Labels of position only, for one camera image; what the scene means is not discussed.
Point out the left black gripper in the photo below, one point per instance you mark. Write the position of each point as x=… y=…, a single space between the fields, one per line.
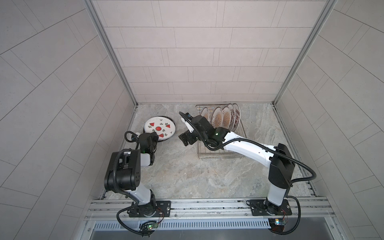
x=154 y=137

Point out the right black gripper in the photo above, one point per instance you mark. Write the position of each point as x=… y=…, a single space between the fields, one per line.
x=188 y=134

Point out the white plate fruit pattern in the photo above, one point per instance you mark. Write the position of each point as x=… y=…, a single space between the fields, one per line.
x=159 y=124

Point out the white black radial stripe plate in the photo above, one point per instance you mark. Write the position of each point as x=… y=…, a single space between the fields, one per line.
x=163 y=136

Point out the white red rim plate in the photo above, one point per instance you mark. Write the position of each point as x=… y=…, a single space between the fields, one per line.
x=233 y=115

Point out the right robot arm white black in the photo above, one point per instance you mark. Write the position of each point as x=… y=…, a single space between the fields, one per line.
x=283 y=169

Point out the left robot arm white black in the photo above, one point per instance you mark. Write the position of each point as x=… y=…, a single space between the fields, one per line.
x=123 y=175

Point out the white red patterned plate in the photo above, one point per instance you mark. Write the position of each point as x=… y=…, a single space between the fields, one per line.
x=205 y=113

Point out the brown patterned plate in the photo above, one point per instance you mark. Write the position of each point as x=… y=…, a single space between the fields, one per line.
x=217 y=117

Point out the sunburst pattern plate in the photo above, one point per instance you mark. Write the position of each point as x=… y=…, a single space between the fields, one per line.
x=227 y=116

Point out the left circuit board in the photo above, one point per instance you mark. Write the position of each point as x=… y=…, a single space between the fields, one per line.
x=148 y=227

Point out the circuit board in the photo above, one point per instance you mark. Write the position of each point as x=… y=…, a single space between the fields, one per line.
x=277 y=225
x=148 y=227

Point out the right circuit board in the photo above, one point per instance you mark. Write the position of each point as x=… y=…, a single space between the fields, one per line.
x=277 y=225

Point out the left aluminium corner profile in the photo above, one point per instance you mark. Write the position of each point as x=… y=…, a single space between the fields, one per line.
x=90 y=7

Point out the aluminium corner profile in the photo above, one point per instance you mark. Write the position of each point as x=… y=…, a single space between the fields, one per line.
x=90 y=7
x=324 y=15

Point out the right aluminium corner profile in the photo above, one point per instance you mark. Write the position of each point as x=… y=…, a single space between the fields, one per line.
x=324 y=15

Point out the metal wire dish rack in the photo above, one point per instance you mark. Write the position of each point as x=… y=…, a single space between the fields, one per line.
x=216 y=153

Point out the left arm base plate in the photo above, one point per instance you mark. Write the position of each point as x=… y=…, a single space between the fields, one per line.
x=158 y=210

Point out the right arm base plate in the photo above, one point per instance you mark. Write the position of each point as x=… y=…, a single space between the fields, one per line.
x=265 y=208

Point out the aluminium mounting rail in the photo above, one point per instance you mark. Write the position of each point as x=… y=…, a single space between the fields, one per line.
x=183 y=209

